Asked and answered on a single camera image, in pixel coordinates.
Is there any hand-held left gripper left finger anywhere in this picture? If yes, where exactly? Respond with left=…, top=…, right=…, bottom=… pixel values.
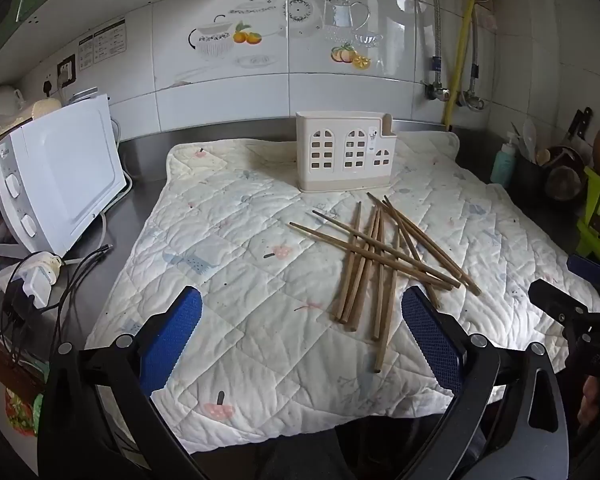
left=37, top=285, right=208, bottom=480

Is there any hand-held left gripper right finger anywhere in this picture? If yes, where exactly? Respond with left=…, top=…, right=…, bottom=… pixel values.
left=401, top=287, right=570, bottom=480

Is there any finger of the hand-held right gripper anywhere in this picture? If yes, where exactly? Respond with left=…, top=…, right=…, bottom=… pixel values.
left=528, top=279, right=589, bottom=324
left=567, top=254, right=600, bottom=306

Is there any pile of wooden chopsticks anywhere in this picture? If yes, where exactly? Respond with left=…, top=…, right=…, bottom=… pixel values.
left=288, top=191, right=482, bottom=375

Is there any cream plastic utensil holder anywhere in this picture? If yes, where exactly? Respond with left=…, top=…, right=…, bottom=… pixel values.
left=296, top=111, right=397, bottom=194

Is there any person's right hand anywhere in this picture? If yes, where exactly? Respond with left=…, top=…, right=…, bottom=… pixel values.
left=581, top=374, right=600, bottom=428

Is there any white quilted mat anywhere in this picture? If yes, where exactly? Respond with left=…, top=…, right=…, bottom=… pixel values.
left=85, top=132, right=600, bottom=453

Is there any dark brown bowl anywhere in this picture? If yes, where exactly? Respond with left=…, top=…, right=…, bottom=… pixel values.
left=545, top=145, right=588, bottom=203

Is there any black utensil pot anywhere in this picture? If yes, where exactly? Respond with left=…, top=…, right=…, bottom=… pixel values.
left=515, top=152, right=548, bottom=196

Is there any teal plastic bottle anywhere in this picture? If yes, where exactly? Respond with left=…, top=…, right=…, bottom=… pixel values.
left=490, top=132, right=519, bottom=186

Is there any white plastic spoon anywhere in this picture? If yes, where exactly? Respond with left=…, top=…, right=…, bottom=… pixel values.
left=520, top=119, right=538, bottom=161

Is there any floral cloth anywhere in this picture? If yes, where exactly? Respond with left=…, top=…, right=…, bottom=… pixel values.
left=5, top=390, right=43, bottom=436

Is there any white microwave oven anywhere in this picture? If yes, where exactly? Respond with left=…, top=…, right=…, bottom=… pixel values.
left=0, top=92, right=133, bottom=261

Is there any metal water valve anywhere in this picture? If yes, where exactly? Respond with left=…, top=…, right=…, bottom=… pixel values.
left=422, top=80, right=453, bottom=103
left=455, top=89, right=487, bottom=112

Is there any beige cloth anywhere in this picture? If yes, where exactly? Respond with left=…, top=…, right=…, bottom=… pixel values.
left=0, top=97, right=63, bottom=153

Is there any white electric kettle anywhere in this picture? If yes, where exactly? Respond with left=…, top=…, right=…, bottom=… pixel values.
left=0, top=85, right=25, bottom=121

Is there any white power strip with cables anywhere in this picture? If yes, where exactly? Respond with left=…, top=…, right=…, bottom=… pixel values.
left=0, top=244, right=115, bottom=361

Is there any white power cable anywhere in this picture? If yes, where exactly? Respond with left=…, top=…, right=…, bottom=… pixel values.
left=60, top=167, right=133, bottom=266

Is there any black handled knife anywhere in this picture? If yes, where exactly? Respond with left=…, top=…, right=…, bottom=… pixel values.
left=567, top=106, right=593, bottom=143

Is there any braided metal hose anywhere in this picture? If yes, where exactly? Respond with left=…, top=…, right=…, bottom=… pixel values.
left=427, top=0, right=443, bottom=86
left=470, top=5, right=481, bottom=96

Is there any yellow gas hose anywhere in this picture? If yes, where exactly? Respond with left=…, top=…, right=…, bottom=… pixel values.
left=442, top=0, right=479, bottom=131

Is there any black and white wall label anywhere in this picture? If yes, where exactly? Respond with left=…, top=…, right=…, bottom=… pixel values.
left=77, top=18, right=127, bottom=72

